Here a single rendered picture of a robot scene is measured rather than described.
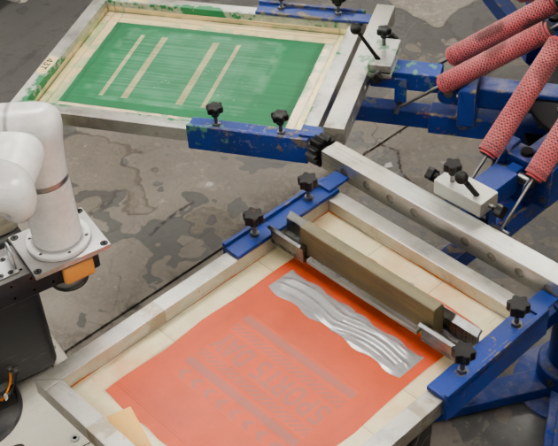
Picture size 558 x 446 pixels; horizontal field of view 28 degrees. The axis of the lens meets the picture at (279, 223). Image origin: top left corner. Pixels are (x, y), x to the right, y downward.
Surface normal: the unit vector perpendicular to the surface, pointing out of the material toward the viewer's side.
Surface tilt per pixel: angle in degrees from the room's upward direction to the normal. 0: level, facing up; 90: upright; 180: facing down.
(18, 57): 0
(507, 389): 0
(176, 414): 0
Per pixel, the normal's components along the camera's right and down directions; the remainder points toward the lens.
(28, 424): -0.06, -0.76
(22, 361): 0.53, 0.53
